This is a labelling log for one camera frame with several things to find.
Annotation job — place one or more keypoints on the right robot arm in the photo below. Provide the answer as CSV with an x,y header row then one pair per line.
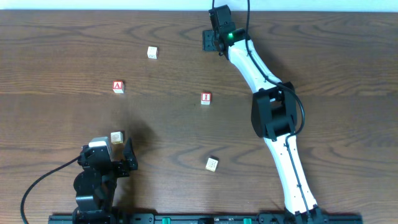
x,y
275,108

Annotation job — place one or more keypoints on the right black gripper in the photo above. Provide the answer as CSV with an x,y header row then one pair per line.
x,y
210,40

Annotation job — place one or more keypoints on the red letter I block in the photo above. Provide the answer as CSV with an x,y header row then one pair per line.
x,y
205,98

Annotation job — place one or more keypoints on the beige block with oval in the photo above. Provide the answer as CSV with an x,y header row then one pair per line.
x,y
117,137

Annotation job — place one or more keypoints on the beige block with pattern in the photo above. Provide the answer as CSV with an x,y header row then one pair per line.
x,y
211,164

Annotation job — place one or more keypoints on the plain white wooden block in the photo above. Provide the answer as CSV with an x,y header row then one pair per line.
x,y
152,52

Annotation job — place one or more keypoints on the black mounting rail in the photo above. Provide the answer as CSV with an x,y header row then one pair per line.
x,y
262,218

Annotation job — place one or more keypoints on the red letter A block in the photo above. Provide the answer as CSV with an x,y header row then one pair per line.
x,y
118,87

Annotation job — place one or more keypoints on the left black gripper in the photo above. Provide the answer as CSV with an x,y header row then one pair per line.
x,y
117,166

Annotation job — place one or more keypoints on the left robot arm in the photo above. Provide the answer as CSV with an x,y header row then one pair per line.
x,y
96,185

